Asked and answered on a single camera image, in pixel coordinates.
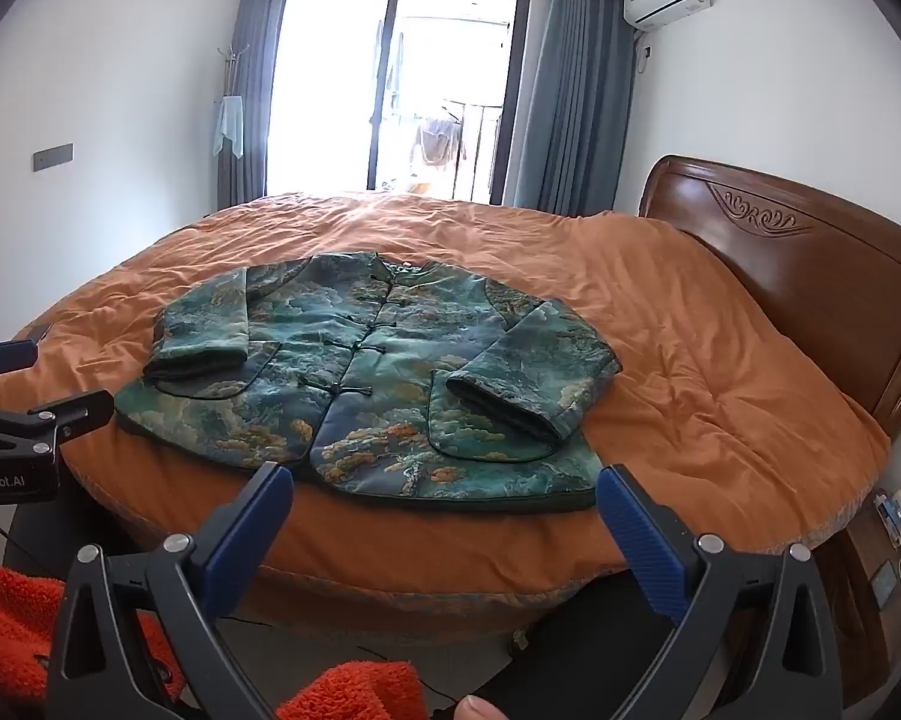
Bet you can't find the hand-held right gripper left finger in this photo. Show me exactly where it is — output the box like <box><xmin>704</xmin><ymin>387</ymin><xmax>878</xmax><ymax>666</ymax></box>
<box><xmin>45</xmin><ymin>461</ymin><xmax>297</xmax><ymax>720</ymax></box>

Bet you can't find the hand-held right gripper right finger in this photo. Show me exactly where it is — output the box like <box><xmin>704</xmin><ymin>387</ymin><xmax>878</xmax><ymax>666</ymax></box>
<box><xmin>596</xmin><ymin>465</ymin><xmax>845</xmax><ymax>720</ymax></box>

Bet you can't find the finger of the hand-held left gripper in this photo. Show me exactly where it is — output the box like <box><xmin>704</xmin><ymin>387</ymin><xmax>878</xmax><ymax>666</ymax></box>
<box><xmin>0</xmin><ymin>388</ymin><xmax>115</xmax><ymax>460</ymax></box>
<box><xmin>0</xmin><ymin>340</ymin><xmax>40</xmax><ymax>385</ymax></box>

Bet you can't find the green patterned padded jacket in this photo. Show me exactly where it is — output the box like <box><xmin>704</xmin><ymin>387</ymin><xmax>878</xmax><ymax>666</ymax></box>
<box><xmin>114</xmin><ymin>251</ymin><xmax>622</xmax><ymax>515</ymax></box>

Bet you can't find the orange fleece garment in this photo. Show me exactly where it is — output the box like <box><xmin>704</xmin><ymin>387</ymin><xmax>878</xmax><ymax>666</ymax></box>
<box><xmin>0</xmin><ymin>566</ymin><xmax>430</xmax><ymax>720</ymax></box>

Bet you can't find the orange bed quilt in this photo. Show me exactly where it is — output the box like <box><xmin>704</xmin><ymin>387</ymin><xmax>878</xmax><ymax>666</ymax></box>
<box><xmin>0</xmin><ymin>191</ymin><xmax>893</xmax><ymax>595</ymax></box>

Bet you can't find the patterned bed sheet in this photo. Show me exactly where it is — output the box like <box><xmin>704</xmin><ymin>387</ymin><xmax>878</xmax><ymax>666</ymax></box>
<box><xmin>64</xmin><ymin>457</ymin><xmax>650</xmax><ymax>642</ymax></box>

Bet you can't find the wooden nightstand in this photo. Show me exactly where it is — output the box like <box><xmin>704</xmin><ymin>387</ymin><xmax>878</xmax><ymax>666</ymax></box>
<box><xmin>818</xmin><ymin>491</ymin><xmax>901</xmax><ymax>698</ymax></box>

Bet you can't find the carved wooden headboard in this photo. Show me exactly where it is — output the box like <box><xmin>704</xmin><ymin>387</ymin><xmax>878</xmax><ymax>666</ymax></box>
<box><xmin>637</xmin><ymin>155</ymin><xmax>901</xmax><ymax>440</ymax></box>

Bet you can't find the coat rack with blue cloth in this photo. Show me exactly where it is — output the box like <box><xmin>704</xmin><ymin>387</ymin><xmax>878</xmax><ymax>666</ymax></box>
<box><xmin>211</xmin><ymin>41</ymin><xmax>250</xmax><ymax>162</ymax></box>

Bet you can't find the grey-blue curtain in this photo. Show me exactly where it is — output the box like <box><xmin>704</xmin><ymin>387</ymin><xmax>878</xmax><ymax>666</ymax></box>
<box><xmin>529</xmin><ymin>0</ymin><xmax>640</xmax><ymax>217</ymax></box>
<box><xmin>216</xmin><ymin>0</ymin><xmax>290</xmax><ymax>212</ymax></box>

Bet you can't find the balcony drying rack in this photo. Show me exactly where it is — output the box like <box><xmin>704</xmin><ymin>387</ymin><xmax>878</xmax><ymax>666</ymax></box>
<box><xmin>441</xmin><ymin>96</ymin><xmax>505</xmax><ymax>202</ymax></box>

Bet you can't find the hanging beige garment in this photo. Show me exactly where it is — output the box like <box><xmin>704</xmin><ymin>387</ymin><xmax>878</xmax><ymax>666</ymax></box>
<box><xmin>411</xmin><ymin>116</ymin><xmax>462</xmax><ymax>170</ymax></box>

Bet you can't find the sliding glass balcony door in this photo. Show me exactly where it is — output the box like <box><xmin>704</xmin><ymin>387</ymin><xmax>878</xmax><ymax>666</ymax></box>
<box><xmin>264</xmin><ymin>0</ymin><xmax>532</xmax><ymax>203</ymax></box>

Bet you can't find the black floor cable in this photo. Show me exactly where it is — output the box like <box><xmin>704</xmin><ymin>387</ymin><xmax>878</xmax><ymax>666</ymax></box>
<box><xmin>221</xmin><ymin>611</ymin><xmax>462</xmax><ymax>700</ymax></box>

